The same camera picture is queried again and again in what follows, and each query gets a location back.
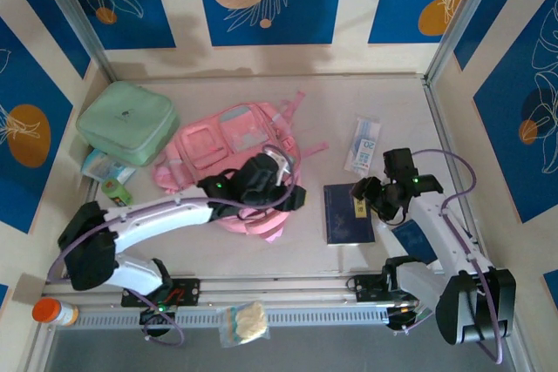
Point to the white blue sachet packet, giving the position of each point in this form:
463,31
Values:
364,145

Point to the pink backpack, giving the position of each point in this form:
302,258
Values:
205,145

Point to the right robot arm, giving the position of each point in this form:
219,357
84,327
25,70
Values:
440,232

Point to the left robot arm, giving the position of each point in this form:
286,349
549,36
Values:
152,217

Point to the mint green zip case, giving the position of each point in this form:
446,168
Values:
126,119

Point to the plastic bag with cotton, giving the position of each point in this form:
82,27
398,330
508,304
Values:
248,319

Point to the small green bottle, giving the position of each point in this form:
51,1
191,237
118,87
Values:
117,192

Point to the blue white tissue packet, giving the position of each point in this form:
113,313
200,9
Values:
102,167

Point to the white bottle orange lid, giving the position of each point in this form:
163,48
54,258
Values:
45,311

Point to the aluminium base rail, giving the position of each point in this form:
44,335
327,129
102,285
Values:
270,287

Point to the aluminium table side rail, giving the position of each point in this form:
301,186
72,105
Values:
440,128

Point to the aluminium corner post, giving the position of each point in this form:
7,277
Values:
462,19
77,19

